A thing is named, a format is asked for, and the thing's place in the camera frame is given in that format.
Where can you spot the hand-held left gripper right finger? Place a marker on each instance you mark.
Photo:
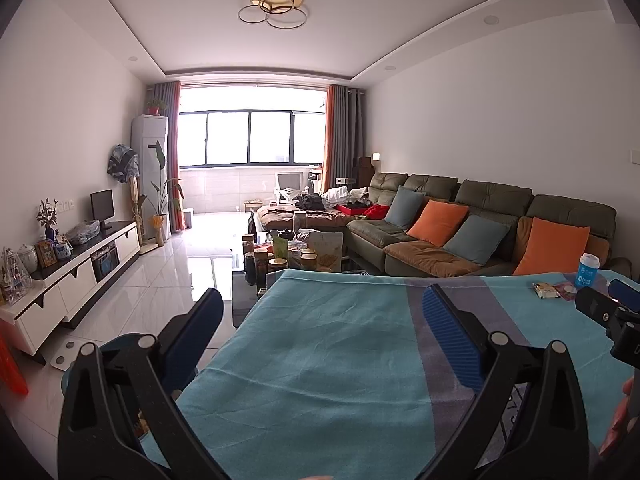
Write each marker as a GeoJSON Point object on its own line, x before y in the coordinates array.
{"type": "Point", "coordinates": [450, 335]}

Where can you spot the blue and white teapot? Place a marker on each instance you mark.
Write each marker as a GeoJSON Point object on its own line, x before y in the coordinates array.
{"type": "Point", "coordinates": [63, 251]}

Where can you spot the white floor air conditioner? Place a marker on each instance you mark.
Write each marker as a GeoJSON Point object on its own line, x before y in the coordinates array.
{"type": "Point", "coordinates": [147, 135]}

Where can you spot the white ceramic jar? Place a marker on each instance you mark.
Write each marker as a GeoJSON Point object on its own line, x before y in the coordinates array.
{"type": "Point", "coordinates": [27, 259]}

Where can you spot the green pouch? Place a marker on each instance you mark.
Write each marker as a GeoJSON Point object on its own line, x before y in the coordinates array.
{"type": "Point", "coordinates": [280, 252]}

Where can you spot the teal striped tablecloth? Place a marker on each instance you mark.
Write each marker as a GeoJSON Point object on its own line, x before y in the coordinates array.
{"type": "Point", "coordinates": [325, 360]}

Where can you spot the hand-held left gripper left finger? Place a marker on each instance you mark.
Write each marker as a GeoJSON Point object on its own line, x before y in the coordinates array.
{"type": "Point", "coordinates": [200, 330]}

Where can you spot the blue cup with white lid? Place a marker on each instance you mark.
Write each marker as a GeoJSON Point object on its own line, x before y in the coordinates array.
{"type": "Point", "coordinates": [586, 272]}

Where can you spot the white office chair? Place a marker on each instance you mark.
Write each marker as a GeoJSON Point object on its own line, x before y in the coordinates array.
{"type": "Point", "coordinates": [289, 185]}

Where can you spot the vase with branches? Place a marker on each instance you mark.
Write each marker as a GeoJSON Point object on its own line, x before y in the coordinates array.
{"type": "Point", "coordinates": [47, 215]}

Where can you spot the kraft paper bag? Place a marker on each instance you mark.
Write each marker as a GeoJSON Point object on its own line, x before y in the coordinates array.
{"type": "Point", "coordinates": [327, 252]}

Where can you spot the model sailing ship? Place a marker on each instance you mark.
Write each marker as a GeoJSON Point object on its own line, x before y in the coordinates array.
{"type": "Point", "coordinates": [15, 280]}

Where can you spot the black monitor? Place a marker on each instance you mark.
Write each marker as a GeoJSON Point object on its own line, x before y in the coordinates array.
{"type": "Point", "coordinates": [101, 205]}

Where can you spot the picture frame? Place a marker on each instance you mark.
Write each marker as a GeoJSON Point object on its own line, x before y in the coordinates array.
{"type": "Point", "coordinates": [46, 254]}

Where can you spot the white waste bin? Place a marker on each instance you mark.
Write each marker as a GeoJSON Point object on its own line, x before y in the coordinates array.
{"type": "Point", "coordinates": [188, 219]}

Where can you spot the person's right hand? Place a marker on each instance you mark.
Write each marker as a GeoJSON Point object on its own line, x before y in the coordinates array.
{"type": "Point", "coordinates": [616, 425]}

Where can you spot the cloth-covered standing fan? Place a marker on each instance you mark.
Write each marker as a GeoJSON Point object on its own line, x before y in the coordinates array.
{"type": "Point", "coordinates": [122, 162]}

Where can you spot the grey and orange curtain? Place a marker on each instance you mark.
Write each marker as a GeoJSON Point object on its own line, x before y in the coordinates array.
{"type": "Point", "coordinates": [170, 135]}
{"type": "Point", "coordinates": [342, 135]}

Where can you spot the white and yellow snack packet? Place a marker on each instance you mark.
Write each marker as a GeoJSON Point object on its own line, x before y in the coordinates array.
{"type": "Point", "coordinates": [545, 291]}

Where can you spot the cluster of glass jars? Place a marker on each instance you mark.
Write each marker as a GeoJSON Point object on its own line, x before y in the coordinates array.
{"type": "Point", "coordinates": [260, 260]}

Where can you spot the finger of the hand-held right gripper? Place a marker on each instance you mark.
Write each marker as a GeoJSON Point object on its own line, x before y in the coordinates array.
{"type": "Point", "coordinates": [625, 292]}
{"type": "Point", "coordinates": [595, 305]}

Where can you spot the tall leafy house plant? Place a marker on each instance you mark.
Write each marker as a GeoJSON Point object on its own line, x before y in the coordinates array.
{"type": "Point", "coordinates": [160, 192]}

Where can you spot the large window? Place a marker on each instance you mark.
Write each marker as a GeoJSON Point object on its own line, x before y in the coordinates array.
{"type": "Point", "coordinates": [250, 137]}

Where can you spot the brown sofa seat pad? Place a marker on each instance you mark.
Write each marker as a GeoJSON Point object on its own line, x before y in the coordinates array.
{"type": "Point", "coordinates": [430, 260]}

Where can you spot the red cloth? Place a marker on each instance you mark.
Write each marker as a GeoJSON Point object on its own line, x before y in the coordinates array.
{"type": "Point", "coordinates": [370, 210]}

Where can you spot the orange cushion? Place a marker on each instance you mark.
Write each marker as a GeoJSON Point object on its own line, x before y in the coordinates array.
{"type": "Point", "coordinates": [437, 222]}
{"type": "Point", "coordinates": [550, 247]}

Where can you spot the green sectional sofa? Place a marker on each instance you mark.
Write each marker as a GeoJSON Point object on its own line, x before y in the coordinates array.
{"type": "Point", "coordinates": [490, 195]}

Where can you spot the red plastic bag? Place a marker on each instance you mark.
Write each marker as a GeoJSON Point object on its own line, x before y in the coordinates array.
{"type": "Point", "coordinates": [12, 365]}

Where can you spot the dark glass coffee table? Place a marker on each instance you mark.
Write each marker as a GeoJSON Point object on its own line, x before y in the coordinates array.
{"type": "Point", "coordinates": [245, 300]}

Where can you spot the white bathroom scale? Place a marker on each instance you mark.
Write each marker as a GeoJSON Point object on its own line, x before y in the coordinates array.
{"type": "Point", "coordinates": [62, 355]}

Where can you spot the clear plastic bag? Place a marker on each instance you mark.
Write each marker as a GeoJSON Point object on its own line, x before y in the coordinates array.
{"type": "Point", "coordinates": [82, 232]}

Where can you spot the orange plant vase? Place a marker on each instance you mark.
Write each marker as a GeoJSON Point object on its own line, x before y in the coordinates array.
{"type": "Point", "coordinates": [159, 227]}

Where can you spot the pile of clothes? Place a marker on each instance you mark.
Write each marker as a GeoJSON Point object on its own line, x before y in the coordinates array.
{"type": "Point", "coordinates": [337, 194]}

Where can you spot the small potted plant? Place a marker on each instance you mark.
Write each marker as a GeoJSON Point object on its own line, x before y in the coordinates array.
{"type": "Point", "coordinates": [156, 107]}

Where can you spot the blue cushion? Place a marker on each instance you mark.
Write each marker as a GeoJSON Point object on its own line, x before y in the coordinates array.
{"type": "Point", "coordinates": [404, 207]}
{"type": "Point", "coordinates": [475, 240]}

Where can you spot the red snack packet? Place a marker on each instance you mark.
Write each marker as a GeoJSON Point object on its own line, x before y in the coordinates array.
{"type": "Point", "coordinates": [567, 292]}

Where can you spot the teal chair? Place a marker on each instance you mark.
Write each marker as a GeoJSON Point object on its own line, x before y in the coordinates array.
{"type": "Point", "coordinates": [114, 344]}

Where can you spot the black bag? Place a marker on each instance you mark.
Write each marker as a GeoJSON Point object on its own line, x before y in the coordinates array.
{"type": "Point", "coordinates": [311, 201]}

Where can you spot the white TV cabinet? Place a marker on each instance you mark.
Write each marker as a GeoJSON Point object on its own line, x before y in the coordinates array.
{"type": "Point", "coordinates": [75, 280]}

